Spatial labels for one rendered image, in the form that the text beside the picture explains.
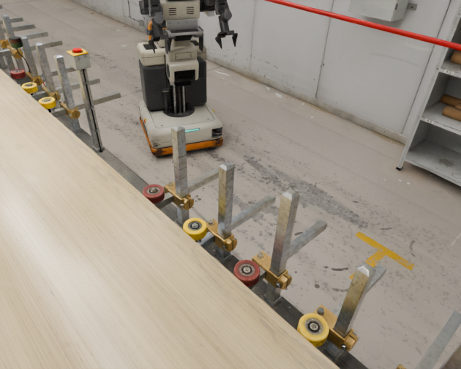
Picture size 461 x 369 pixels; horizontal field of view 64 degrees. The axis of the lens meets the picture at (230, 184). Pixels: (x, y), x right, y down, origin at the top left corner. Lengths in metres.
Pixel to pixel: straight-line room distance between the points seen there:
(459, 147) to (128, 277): 3.08
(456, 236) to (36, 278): 2.58
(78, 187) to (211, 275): 0.66
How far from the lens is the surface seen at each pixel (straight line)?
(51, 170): 1.65
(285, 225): 1.05
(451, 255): 2.84
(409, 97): 3.72
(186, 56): 2.93
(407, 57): 3.66
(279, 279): 1.20
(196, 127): 3.13
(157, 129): 3.08
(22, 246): 1.35
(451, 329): 1.31
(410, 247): 2.75
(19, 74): 2.65
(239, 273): 1.13
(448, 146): 3.72
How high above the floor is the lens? 1.79
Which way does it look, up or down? 38 degrees down
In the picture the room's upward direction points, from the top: 3 degrees clockwise
